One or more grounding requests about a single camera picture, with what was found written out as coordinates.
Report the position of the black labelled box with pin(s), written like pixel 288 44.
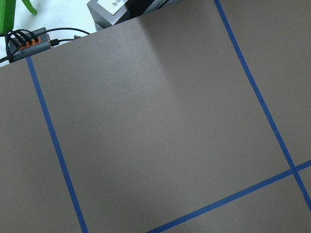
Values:
pixel 107 13

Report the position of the right grey usb hub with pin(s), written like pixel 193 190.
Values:
pixel 24 43

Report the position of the green plastic clamp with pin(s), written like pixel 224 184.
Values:
pixel 7 13

